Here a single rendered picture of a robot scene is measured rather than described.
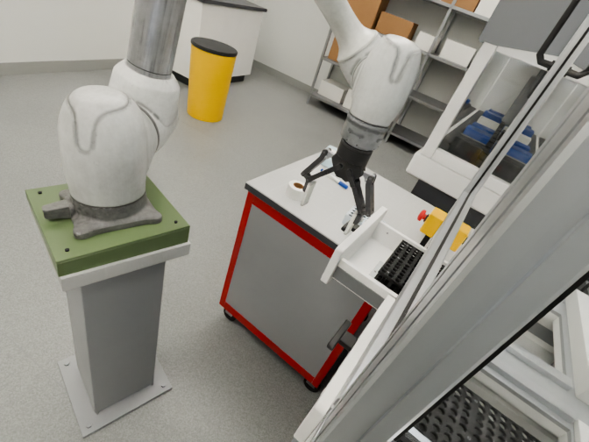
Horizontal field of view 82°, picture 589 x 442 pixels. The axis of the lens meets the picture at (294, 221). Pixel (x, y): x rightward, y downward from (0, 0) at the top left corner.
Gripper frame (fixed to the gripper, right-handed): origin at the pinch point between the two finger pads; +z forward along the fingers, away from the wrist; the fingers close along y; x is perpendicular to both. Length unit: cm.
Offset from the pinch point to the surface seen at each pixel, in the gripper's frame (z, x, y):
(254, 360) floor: 91, 10, -6
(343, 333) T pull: 0.0, -28.4, 20.3
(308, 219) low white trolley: 15.2, 14.8, -9.6
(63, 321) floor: 91, -33, -73
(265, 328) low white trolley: 74, 14, -9
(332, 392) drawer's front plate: -1.6, -39.8, 23.8
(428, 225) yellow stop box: 3.9, 32.4, 21.8
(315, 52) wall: 36, 395, -237
